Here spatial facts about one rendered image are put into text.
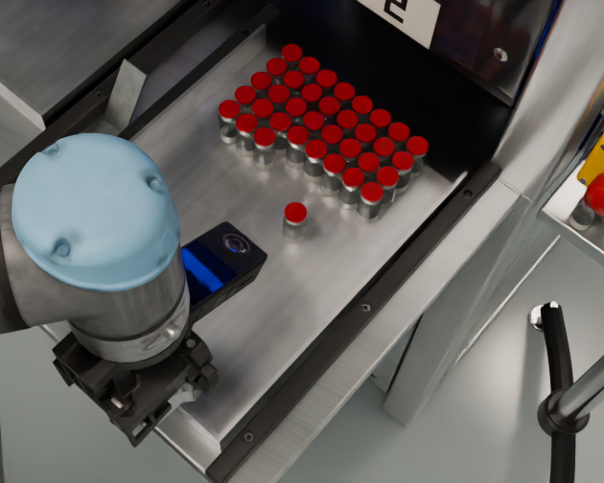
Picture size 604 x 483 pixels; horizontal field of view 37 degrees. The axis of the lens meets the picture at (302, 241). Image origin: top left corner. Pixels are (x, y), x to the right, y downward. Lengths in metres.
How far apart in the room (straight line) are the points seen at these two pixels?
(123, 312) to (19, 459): 1.27
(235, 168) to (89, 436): 0.93
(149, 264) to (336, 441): 1.28
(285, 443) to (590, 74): 0.39
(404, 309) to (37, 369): 1.06
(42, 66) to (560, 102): 0.51
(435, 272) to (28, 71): 0.46
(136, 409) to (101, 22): 0.50
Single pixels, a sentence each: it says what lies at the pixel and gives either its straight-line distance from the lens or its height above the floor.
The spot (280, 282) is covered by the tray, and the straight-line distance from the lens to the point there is 0.84.
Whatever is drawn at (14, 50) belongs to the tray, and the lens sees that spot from 1.01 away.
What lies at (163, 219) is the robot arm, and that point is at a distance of 0.44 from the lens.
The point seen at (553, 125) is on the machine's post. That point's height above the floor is 1.00.
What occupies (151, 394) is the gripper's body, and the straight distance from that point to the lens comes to 0.63.
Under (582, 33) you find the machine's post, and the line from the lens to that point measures 0.74.
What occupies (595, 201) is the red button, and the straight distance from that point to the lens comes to 0.80.
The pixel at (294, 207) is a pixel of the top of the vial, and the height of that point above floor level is 0.93.
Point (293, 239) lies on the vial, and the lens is 0.85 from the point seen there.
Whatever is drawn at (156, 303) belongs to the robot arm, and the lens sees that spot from 0.50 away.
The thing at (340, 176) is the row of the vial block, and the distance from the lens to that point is 0.86.
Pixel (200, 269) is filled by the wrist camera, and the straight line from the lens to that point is 0.64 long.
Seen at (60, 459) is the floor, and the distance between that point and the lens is 1.73.
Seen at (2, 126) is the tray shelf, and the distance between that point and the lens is 0.96.
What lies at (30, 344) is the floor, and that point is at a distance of 1.81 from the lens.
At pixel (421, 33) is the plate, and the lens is 0.85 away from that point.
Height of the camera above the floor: 1.66
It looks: 64 degrees down
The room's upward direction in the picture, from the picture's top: 5 degrees clockwise
